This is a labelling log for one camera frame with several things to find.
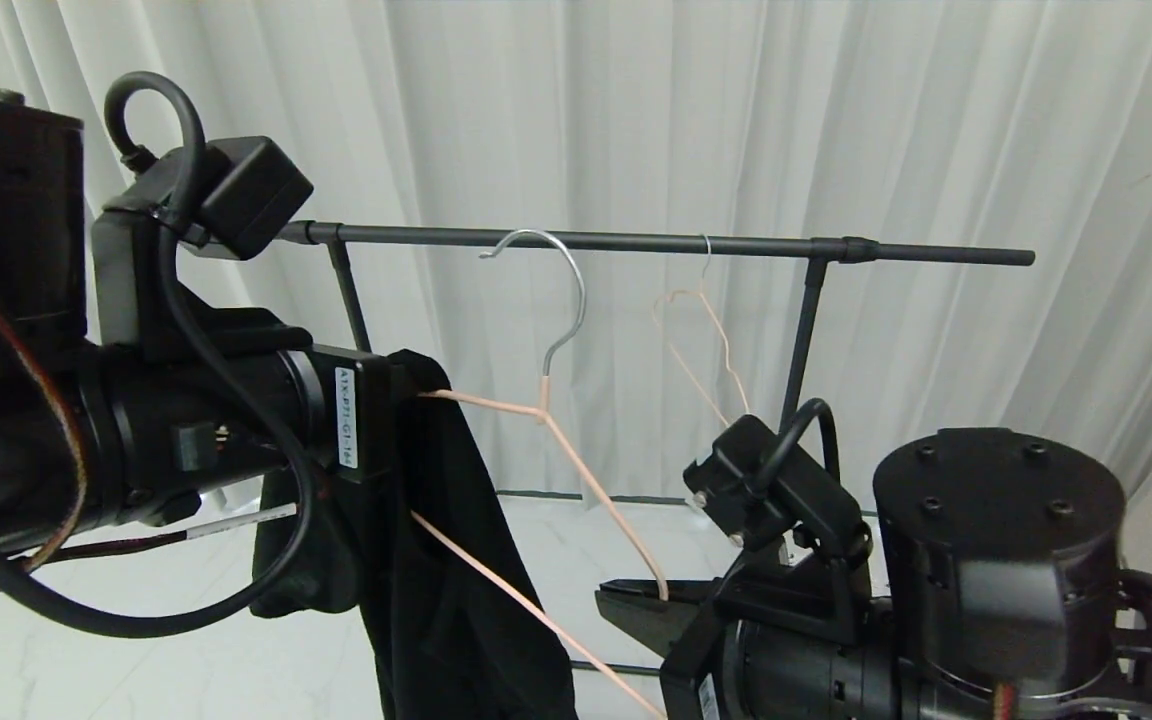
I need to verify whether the white curtain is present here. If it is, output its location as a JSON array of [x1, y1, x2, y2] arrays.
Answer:
[[0, 0, 1152, 511]]

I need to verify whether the black clothes rack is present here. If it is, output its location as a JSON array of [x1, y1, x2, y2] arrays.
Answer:
[[276, 222, 1035, 676]]

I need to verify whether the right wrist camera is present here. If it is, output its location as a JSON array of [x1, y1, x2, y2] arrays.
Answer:
[[684, 413, 875, 646]]

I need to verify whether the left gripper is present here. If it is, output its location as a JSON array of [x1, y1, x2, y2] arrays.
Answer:
[[76, 310, 397, 526]]

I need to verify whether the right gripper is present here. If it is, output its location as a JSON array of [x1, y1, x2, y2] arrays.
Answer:
[[661, 598, 904, 720]]

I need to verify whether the pink clothes hanger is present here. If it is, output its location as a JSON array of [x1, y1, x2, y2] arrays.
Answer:
[[411, 229, 672, 720], [651, 235, 752, 431]]

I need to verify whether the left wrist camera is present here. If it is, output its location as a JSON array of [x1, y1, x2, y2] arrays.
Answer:
[[91, 137, 315, 356]]

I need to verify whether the black garment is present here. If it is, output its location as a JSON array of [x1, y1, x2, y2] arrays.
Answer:
[[251, 350, 577, 720]]

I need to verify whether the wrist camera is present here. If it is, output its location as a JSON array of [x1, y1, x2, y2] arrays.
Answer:
[[684, 413, 875, 646], [91, 137, 315, 356]]

